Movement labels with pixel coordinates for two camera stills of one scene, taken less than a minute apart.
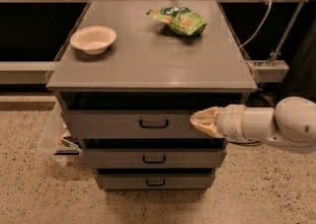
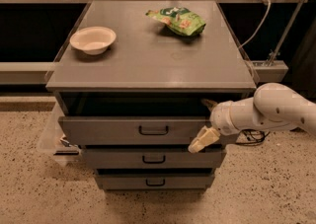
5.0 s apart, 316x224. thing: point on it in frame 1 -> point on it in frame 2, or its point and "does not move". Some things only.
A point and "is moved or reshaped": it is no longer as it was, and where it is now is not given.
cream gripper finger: (207, 124) -> (203, 138)
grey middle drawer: (153, 158) does not move
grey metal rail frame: (38, 72) does not move
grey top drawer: (130, 124) is moved or reshaped
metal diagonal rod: (277, 48) does not move
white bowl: (93, 39) does not move
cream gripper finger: (205, 118) -> (210, 104)
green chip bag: (180, 20) does not move
